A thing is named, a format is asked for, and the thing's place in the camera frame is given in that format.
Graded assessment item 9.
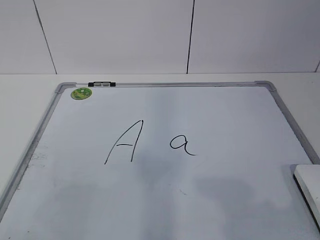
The round green magnet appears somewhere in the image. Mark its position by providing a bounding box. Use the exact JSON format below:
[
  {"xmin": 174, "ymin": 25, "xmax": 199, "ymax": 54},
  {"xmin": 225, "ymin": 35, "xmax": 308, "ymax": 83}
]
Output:
[{"xmin": 70, "ymin": 87, "xmax": 93, "ymax": 101}]

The black hanger clip on frame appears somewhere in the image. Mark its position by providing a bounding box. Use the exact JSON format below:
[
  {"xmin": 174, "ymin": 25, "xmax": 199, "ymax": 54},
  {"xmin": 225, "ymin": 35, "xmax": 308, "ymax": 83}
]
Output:
[{"xmin": 87, "ymin": 81, "xmax": 116, "ymax": 87}]

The white board with grey frame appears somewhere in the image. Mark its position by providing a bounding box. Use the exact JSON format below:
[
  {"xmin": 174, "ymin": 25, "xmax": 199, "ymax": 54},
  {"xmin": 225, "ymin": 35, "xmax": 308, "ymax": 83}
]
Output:
[{"xmin": 0, "ymin": 81, "xmax": 320, "ymax": 240}]

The white board eraser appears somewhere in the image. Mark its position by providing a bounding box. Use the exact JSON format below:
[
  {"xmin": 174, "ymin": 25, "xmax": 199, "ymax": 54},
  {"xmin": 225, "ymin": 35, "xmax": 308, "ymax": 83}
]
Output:
[{"xmin": 293, "ymin": 164, "xmax": 320, "ymax": 229}]

